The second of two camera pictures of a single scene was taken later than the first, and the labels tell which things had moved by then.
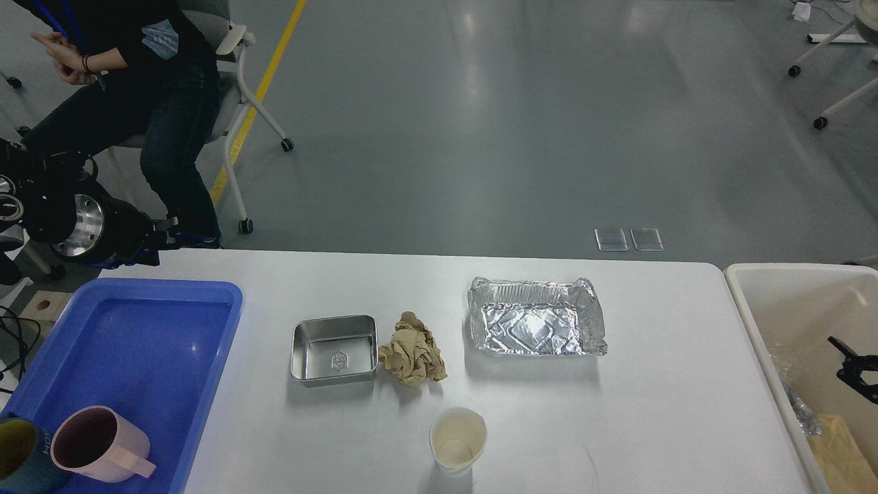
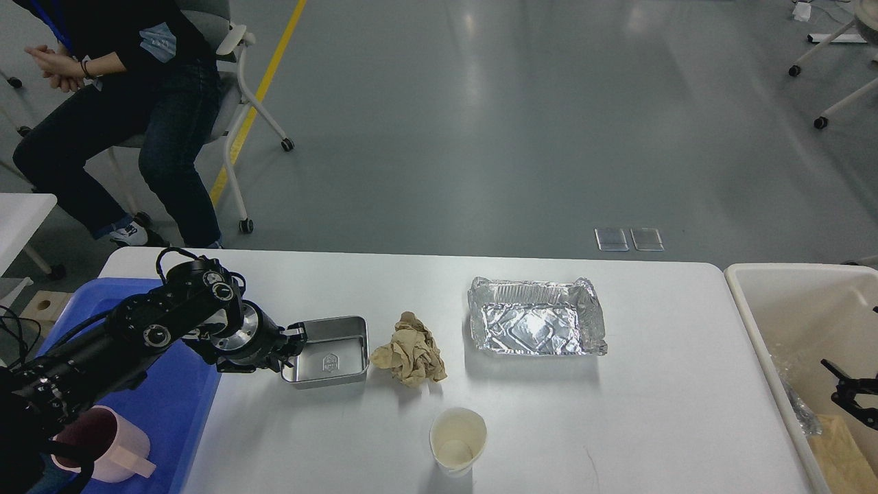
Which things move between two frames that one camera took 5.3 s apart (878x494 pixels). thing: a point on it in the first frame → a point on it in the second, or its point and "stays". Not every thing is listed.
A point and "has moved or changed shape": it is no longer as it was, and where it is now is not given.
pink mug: [99, 443] stays
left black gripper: [109, 233] → [256, 341]
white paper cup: [457, 438] stays
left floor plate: [611, 241] stays
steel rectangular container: [334, 350] has moved or changed shape
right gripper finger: [852, 366] → [847, 390]
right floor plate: [647, 239] stays
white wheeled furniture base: [866, 17] stays
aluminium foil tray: [536, 318] stays
